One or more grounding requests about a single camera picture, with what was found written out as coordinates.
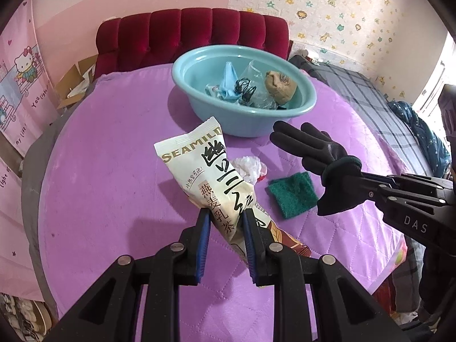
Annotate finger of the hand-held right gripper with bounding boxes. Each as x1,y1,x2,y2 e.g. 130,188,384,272
351,170,456,195
360,185,449,210

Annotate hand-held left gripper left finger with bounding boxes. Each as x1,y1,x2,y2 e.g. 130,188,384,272
46,208,211,342

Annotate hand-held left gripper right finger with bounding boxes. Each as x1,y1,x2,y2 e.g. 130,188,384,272
243,208,403,342

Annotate black glove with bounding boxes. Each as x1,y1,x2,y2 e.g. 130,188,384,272
270,121,364,217

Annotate cream milk tea packet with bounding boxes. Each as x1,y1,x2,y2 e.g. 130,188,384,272
154,116,312,268

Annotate teal plastic basin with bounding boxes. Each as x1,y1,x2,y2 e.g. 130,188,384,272
172,45,317,138

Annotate pink printed cloth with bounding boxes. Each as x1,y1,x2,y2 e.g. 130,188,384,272
386,237,410,275

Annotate blue starry quilt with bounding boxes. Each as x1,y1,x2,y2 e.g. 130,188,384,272
388,100,451,177

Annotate green scouring pad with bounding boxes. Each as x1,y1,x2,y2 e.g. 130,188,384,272
268,172,316,219

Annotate white crumpled plastic bag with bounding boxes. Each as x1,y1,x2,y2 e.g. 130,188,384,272
228,156,268,186

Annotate grey plaid bedding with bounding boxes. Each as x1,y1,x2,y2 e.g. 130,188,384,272
288,53,433,179

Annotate purple quilted blanket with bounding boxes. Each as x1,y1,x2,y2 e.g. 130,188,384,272
37,65,410,325

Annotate brown crumpled paper ball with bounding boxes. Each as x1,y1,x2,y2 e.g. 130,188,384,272
264,70,298,105

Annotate black binder clips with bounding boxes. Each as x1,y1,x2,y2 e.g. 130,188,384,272
233,76,259,105

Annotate blue face mask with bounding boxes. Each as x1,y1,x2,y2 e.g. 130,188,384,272
205,62,243,103

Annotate clear plastic bag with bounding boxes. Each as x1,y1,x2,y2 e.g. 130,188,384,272
246,60,278,109

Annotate cardboard box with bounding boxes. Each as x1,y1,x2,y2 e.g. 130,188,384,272
53,55,98,109

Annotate red velvet tufted headboard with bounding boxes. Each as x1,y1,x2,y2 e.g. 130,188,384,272
93,7,290,79

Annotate pink cartoon cat curtain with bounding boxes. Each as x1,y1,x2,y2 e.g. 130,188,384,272
0,0,61,300

